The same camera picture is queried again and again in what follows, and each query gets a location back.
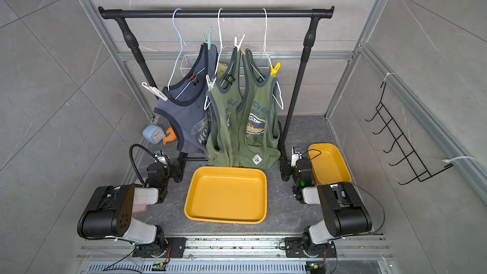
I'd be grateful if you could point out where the yellow clothespin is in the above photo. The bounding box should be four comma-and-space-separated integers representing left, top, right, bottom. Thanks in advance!
270, 63, 281, 77

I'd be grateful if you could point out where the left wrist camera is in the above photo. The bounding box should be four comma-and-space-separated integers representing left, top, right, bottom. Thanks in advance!
154, 150, 171, 168

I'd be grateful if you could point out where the navy blue tank top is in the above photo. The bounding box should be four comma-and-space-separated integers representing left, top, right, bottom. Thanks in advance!
154, 44, 218, 154

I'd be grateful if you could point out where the white clothespin on rack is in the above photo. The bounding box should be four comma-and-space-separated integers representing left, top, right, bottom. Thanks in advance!
142, 82, 168, 101

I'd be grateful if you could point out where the light blue wire hanger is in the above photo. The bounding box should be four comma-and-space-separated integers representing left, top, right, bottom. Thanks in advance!
166, 8, 206, 92

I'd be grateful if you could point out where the white clothespin middle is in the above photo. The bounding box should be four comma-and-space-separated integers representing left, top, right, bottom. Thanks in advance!
205, 74, 217, 91

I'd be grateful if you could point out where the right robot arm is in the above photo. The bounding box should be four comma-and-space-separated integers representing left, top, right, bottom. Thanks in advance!
280, 150, 379, 258

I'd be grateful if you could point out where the orange toy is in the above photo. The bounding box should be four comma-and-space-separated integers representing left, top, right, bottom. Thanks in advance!
162, 127, 177, 145

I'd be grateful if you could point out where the black clothes rack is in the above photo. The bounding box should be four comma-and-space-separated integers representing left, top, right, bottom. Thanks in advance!
98, 6, 335, 161

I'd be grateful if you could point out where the green tank top middle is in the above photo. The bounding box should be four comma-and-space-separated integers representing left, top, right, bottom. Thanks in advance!
206, 47, 243, 167

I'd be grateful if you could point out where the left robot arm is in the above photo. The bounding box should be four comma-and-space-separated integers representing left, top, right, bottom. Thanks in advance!
77, 143, 187, 260

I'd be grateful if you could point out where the black wall hook rack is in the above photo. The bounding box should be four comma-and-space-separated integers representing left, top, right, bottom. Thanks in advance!
365, 82, 454, 186

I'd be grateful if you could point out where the white wire hanger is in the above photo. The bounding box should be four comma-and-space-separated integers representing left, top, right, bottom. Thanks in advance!
248, 8, 284, 115
203, 8, 238, 111

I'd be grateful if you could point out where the pink rectangular block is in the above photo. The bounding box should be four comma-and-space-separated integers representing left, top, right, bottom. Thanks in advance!
131, 178, 151, 214

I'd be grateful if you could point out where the large yellow tray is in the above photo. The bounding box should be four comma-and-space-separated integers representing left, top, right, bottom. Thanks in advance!
184, 166, 268, 225

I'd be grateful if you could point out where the white clothespin top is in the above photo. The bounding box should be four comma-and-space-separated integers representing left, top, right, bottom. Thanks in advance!
234, 34, 246, 51

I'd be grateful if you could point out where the green clothespin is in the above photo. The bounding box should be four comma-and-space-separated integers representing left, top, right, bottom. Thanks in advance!
204, 27, 213, 51

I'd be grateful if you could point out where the green tank top printed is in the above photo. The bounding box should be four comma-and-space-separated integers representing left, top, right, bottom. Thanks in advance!
238, 48, 283, 171

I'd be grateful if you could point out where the white wire mesh basket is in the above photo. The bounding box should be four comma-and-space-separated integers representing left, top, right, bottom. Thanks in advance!
179, 53, 270, 90

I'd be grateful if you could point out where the metal base rail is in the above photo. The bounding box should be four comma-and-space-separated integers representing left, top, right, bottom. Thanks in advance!
68, 233, 399, 273

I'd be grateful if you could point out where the small yellow bin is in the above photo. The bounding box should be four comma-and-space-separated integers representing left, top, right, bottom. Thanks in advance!
308, 143, 351, 185

